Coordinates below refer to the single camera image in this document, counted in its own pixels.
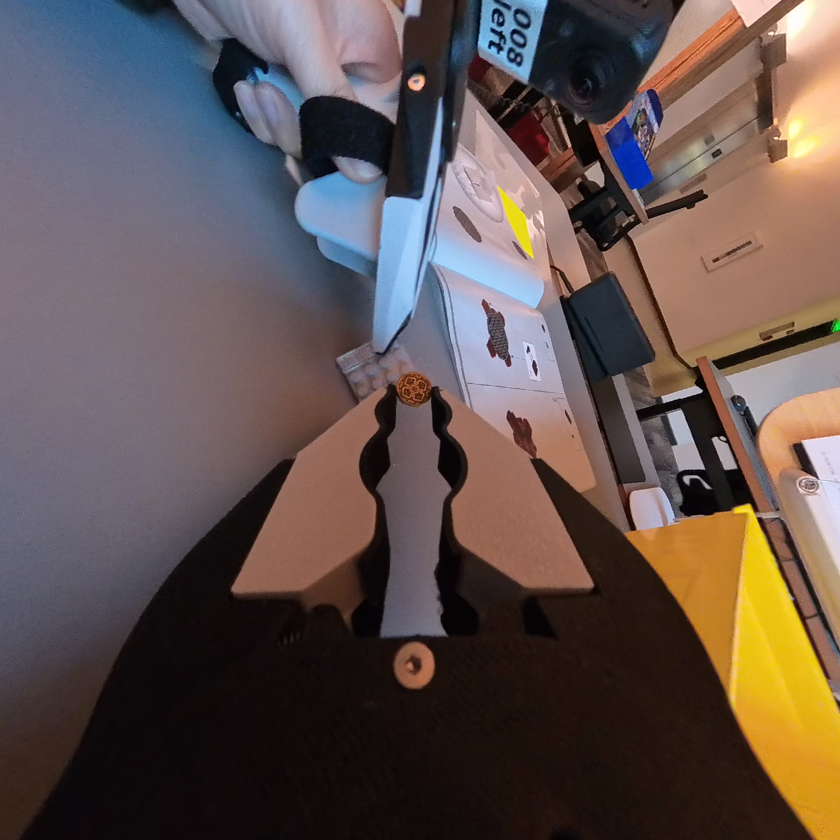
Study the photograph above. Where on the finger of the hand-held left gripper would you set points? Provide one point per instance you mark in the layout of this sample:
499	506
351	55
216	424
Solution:
397	275

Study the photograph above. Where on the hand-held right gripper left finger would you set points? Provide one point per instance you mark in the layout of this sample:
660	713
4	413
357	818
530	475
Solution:
308	525

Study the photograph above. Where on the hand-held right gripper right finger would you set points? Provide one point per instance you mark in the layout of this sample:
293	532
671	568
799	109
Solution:
518	525

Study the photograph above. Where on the gold round printed tile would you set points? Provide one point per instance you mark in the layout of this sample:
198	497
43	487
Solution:
414	390

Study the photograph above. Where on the yellow plastic parts bin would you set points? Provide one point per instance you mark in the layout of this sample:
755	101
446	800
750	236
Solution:
754	656

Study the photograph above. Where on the grey desk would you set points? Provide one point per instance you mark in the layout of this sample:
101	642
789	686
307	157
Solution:
164	328

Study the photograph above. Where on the person's left hand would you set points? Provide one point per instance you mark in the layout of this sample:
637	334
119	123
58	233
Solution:
308	39

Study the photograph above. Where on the red storage box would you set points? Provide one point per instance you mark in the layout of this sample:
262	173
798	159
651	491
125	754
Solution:
528	138

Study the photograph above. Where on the yellow sticky note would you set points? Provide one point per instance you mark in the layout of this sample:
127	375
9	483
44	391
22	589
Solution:
515	220

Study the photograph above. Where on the instruction booklet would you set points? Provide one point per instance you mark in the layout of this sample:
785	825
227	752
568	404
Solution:
512	394

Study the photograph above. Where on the large blue storage bin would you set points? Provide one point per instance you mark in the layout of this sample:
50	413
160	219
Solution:
630	151

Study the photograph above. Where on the black electronic box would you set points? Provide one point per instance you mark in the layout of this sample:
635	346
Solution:
610	328

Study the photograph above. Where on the black office chair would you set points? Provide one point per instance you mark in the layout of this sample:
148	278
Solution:
617	210

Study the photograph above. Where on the wooden clipboard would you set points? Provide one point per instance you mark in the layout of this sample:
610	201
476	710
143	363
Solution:
774	433

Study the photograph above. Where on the printed instruction sheet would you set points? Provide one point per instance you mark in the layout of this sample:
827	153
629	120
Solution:
823	466

